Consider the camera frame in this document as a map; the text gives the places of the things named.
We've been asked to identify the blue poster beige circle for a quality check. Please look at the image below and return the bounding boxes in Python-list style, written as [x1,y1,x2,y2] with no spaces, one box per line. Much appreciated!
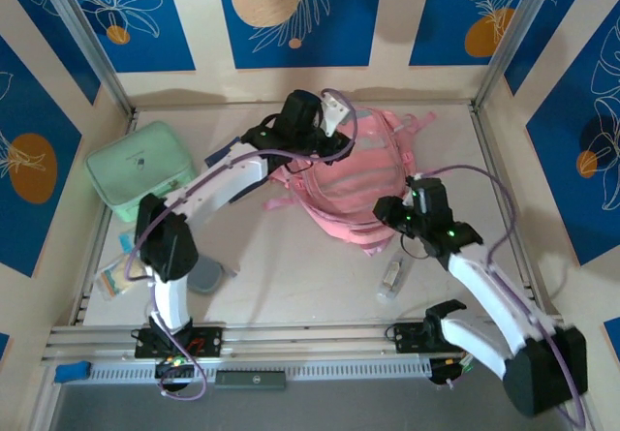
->
[214,0,387,70]

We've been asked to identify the grey slotted cable duct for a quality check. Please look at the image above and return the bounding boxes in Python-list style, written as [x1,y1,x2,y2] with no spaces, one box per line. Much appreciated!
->
[89,358,432,383]

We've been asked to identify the blue poster white flower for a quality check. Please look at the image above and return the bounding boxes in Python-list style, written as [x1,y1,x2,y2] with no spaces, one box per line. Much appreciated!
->
[62,0,198,74]

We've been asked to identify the grey green rectangular device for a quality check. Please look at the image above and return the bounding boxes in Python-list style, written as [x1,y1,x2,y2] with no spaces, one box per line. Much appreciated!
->
[214,370,287,391]

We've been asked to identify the blue poster orange oval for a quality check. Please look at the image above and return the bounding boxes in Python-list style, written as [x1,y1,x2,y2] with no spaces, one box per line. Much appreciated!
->
[0,33,83,277]

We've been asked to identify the aluminium front frame rail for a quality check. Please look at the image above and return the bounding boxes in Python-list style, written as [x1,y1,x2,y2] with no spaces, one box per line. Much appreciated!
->
[41,323,577,367]

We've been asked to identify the mint green zip case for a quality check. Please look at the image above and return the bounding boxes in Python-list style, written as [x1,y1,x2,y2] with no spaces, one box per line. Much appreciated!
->
[85,120,199,223]

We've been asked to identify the grey oval pencil case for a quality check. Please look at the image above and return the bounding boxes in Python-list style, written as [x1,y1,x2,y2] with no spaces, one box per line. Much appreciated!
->
[186,255,226,295]

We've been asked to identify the blue poster dark circle leaves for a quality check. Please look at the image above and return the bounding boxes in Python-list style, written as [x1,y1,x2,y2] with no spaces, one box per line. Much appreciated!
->
[525,2,620,266]

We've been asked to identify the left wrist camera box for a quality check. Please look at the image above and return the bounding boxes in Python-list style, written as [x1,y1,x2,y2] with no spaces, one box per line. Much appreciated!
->
[319,89,351,139]

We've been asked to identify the black cable bracket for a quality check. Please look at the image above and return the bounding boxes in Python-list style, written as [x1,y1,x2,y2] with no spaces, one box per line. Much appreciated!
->
[428,356,479,389]
[153,358,196,396]

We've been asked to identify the aluminium corner post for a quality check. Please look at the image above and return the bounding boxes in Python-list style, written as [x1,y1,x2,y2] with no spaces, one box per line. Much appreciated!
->
[472,0,553,112]
[34,0,137,117]

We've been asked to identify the navy book yellow label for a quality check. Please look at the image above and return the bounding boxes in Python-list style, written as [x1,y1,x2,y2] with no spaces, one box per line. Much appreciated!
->
[205,138,242,167]

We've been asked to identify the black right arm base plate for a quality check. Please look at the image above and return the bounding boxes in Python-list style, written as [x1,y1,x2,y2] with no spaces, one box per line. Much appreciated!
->
[392,322,466,354]

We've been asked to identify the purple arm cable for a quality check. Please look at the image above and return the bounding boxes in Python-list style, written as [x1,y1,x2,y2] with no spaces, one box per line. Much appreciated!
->
[414,163,587,430]
[124,87,358,406]

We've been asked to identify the pink school backpack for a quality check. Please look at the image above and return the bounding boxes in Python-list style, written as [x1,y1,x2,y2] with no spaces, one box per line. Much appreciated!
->
[263,106,437,258]

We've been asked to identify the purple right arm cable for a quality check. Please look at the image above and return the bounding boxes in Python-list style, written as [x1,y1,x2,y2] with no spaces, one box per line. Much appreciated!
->
[414,163,587,430]

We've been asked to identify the blue poster thin white lines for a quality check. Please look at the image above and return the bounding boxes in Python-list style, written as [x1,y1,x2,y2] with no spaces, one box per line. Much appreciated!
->
[503,0,600,96]

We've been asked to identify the blue foam block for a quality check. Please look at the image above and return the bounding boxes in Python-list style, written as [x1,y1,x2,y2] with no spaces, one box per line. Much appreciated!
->
[53,361,92,384]

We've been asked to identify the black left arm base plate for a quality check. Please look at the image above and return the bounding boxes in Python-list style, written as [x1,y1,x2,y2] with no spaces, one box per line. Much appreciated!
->
[134,326,227,359]

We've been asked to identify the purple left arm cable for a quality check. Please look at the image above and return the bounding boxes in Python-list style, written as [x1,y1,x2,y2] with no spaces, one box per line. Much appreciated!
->
[124,87,358,406]

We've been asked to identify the clear plastic supply tube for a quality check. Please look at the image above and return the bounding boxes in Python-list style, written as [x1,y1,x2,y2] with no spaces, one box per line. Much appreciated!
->
[376,251,414,305]

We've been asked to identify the blue poster orange circle fern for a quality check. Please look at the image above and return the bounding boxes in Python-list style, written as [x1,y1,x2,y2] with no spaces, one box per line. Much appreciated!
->
[408,0,543,68]

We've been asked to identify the clear bag with notepads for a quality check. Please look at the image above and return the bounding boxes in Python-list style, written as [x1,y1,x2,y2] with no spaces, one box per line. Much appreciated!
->
[94,251,152,301]

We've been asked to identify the blue poster white leaf lines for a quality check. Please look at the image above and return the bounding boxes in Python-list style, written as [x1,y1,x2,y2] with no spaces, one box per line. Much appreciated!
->
[0,0,103,106]

